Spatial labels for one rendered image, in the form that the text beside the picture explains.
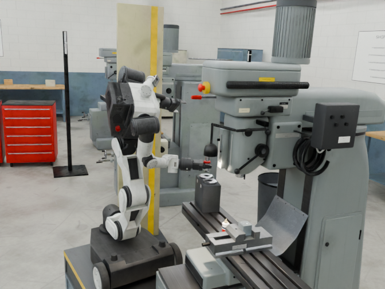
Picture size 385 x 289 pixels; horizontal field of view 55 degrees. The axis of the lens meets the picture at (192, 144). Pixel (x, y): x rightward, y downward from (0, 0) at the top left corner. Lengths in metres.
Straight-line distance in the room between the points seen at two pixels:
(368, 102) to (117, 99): 1.42
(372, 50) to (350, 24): 0.72
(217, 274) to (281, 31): 1.30
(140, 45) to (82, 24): 7.30
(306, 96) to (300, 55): 0.21
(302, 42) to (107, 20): 9.13
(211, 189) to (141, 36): 1.68
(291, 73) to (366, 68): 5.23
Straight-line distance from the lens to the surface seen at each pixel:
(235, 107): 1.80
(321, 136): 1.80
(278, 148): 1.98
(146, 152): 2.20
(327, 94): 2.13
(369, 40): 7.14
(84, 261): 2.95
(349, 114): 1.87
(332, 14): 7.87
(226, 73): 1.74
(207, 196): 2.42
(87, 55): 10.74
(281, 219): 2.33
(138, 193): 2.43
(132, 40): 3.48
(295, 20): 1.99
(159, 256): 2.61
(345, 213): 2.34
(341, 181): 2.23
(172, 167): 2.48
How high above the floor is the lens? 1.94
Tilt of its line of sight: 14 degrees down
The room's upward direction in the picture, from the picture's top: 3 degrees clockwise
